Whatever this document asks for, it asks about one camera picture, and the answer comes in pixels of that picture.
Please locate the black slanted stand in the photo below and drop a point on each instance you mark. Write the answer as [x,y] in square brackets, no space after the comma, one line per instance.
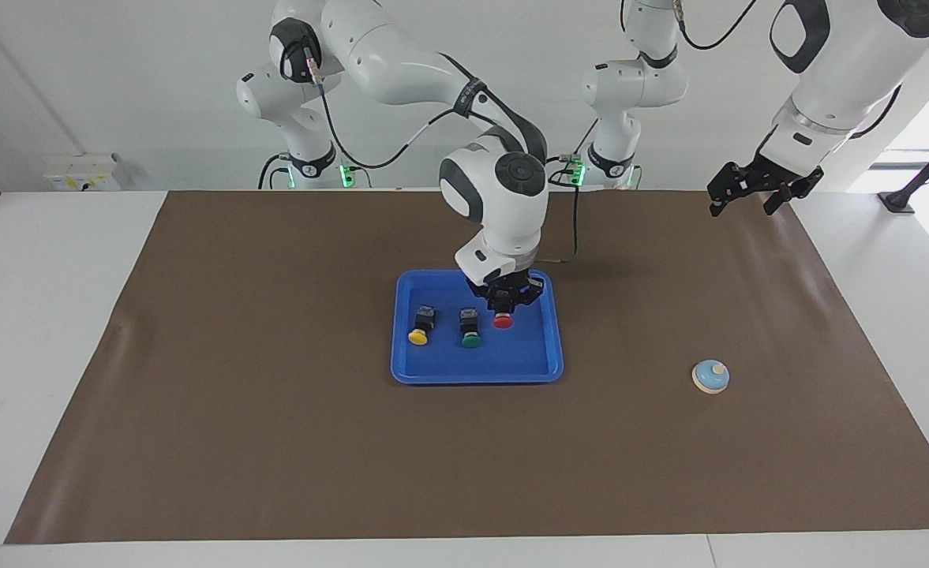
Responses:
[926,173]

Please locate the blue plastic tray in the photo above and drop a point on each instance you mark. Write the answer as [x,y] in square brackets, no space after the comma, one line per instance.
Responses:
[519,355]

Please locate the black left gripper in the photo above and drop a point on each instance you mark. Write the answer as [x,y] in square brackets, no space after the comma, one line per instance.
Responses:
[776,172]

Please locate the yellow push button switch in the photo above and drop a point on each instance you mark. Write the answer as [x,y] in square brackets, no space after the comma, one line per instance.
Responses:
[420,327]

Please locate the light blue desk bell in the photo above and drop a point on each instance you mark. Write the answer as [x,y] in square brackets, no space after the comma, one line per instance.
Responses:
[711,379]

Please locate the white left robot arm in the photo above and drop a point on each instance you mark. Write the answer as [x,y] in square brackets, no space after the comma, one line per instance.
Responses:
[843,71]

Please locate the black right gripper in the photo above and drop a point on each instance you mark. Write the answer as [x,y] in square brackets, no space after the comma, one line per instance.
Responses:
[511,285]

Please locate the green push button switch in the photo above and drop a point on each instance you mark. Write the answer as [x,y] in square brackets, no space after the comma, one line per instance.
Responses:
[470,330]

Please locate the brown table mat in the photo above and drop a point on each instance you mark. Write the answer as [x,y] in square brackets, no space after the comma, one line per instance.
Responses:
[464,457]

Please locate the red push button switch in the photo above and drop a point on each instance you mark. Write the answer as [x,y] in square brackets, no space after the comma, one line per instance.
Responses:
[503,322]

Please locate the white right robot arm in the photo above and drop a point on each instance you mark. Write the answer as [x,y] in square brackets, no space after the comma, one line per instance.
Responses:
[503,213]

